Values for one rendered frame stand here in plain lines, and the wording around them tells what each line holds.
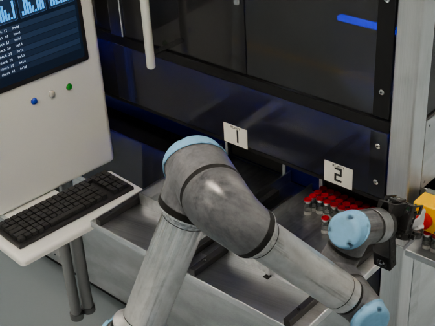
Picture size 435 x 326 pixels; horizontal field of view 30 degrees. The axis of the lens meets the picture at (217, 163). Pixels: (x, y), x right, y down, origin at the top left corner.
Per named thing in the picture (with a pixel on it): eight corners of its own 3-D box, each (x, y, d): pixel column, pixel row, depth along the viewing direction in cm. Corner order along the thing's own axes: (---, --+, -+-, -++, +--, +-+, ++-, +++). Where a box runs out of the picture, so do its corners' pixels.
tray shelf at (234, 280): (210, 153, 248) (209, 148, 247) (413, 237, 206) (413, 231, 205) (90, 226, 218) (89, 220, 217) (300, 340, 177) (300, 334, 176)
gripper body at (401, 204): (426, 205, 178) (401, 208, 168) (415, 242, 180) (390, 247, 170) (395, 193, 182) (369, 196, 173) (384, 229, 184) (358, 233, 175)
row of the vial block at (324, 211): (312, 206, 217) (312, 191, 214) (369, 230, 206) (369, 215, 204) (307, 209, 216) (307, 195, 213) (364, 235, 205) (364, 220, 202)
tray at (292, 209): (311, 193, 222) (311, 183, 221) (393, 228, 207) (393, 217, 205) (228, 253, 201) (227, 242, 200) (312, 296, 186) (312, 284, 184)
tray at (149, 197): (221, 152, 244) (221, 143, 242) (290, 180, 228) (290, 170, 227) (140, 203, 223) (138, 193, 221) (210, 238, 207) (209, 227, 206)
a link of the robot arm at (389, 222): (380, 249, 167) (346, 235, 172) (390, 248, 170) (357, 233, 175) (390, 215, 165) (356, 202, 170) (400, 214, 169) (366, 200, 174)
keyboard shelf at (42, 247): (95, 167, 260) (94, 160, 259) (151, 199, 243) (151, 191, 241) (-30, 228, 234) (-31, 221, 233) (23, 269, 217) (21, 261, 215)
